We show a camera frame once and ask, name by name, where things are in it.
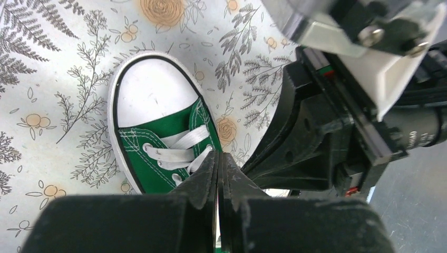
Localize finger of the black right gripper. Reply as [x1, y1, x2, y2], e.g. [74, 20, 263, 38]
[242, 63, 353, 191]

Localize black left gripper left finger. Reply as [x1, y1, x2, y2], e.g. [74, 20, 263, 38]
[22, 151, 218, 252]

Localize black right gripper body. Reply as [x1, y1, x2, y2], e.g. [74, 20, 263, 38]
[295, 47, 446, 198]

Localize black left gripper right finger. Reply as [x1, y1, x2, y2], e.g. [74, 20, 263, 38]
[218, 153, 394, 252]

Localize green canvas sneaker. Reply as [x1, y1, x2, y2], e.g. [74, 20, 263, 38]
[107, 51, 222, 194]

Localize floral table mat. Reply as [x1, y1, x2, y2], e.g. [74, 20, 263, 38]
[1, 1, 296, 252]

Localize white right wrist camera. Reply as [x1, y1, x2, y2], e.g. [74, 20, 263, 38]
[263, 1, 446, 121]

